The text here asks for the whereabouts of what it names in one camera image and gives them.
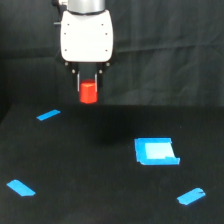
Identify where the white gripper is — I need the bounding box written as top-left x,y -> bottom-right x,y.
59,10 -> 114,92

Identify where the red hexagonal block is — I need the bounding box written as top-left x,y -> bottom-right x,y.
79,79 -> 98,104

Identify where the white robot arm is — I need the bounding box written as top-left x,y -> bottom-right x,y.
51,0 -> 114,66

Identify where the blue tape strip back left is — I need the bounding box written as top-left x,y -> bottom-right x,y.
37,109 -> 60,121

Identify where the blue tape strip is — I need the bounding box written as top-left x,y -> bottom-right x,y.
7,180 -> 35,197
177,188 -> 206,206
37,109 -> 60,121

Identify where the blue tape square marker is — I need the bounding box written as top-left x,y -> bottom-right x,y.
134,138 -> 180,166

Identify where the blue tape strip front left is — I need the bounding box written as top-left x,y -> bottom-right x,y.
7,180 -> 35,197

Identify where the blue tape strip front right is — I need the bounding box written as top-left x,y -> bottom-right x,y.
177,188 -> 206,206

